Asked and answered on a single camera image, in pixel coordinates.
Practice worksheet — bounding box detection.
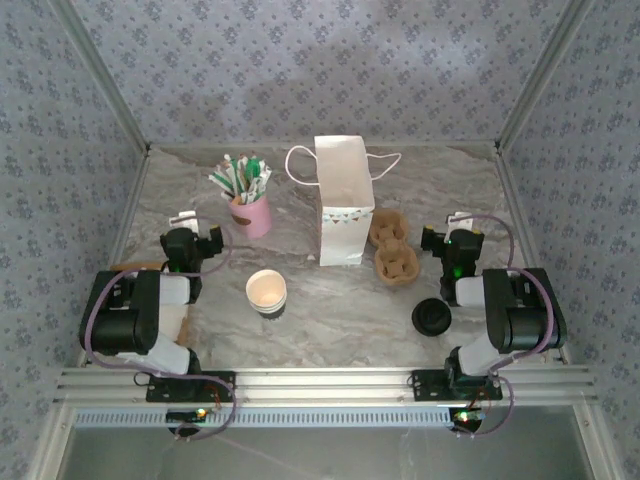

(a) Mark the white printed paper bag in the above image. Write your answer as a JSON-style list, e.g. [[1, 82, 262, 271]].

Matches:
[[284, 134, 403, 268]]

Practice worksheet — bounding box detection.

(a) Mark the pink stick holder cup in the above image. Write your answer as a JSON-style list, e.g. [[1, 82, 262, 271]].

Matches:
[[228, 193, 274, 240]]

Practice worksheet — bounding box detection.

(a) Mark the brown paper napkin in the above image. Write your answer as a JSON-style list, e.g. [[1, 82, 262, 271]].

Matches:
[[109, 260, 194, 347]]

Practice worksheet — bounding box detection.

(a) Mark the grey metal panel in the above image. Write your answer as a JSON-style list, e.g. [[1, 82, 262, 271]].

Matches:
[[64, 424, 586, 480]]

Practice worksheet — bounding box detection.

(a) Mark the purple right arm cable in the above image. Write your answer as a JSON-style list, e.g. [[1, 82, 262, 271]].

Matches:
[[457, 214, 559, 439]]

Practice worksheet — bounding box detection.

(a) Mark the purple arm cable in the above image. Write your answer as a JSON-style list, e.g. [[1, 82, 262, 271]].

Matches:
[[82, 224, 239, 444], [457, 214, 559, 439]]

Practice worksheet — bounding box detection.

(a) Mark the aluminium side rail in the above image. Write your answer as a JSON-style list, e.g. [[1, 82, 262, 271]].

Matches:
[[106, 148, 153, 266], [494, 147, 571, 364]]

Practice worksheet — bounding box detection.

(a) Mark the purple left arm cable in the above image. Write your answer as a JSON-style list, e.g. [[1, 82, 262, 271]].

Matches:
[[82, 224, 239, 444]]

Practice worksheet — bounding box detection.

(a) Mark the aluminium frame post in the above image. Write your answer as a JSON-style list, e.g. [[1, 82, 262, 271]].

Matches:
[[494, 0, 599, 154], [49, 0, 152, 154]]

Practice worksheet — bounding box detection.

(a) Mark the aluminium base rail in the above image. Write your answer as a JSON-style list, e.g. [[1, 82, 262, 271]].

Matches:
[[53, 366, 600, 404]]

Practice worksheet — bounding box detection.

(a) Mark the grey slotted cable duct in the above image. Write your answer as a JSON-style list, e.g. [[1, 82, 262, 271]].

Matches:
[[72, 407, 581, 430]]

